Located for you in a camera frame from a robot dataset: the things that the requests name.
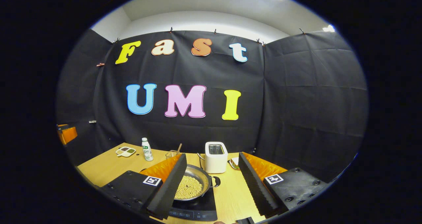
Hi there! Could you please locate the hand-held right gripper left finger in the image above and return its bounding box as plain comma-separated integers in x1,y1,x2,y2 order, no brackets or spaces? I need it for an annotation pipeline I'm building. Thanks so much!
100,153,188,220

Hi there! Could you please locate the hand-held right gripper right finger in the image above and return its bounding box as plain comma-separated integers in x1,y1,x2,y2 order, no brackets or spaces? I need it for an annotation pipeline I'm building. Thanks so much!
237,151,328,218

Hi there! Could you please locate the black induction cooktop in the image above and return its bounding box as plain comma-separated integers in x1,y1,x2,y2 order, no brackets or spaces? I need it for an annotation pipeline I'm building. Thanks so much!
166,184,219,222

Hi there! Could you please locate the steel pot with black handles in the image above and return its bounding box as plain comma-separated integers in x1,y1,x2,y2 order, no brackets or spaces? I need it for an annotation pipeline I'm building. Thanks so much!
174,164,221,202

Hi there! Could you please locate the pile of yellow soybeans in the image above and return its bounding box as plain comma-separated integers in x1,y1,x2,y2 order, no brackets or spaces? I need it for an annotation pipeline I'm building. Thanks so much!
174,175,204,200

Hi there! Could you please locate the white milk drink bottle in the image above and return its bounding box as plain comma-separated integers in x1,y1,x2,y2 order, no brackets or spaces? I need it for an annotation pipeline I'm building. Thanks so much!
142,138,154,162

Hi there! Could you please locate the white toaster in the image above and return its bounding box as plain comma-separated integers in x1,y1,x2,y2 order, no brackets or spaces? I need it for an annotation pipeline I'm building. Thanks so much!
205,142,228,174

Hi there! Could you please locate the white divided bean dish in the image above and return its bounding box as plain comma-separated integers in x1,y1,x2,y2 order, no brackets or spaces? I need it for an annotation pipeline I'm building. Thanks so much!
115,146,136,158

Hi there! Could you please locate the black backdrop cloth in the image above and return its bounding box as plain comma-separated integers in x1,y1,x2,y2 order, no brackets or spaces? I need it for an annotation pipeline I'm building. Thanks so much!
56,29,369,185

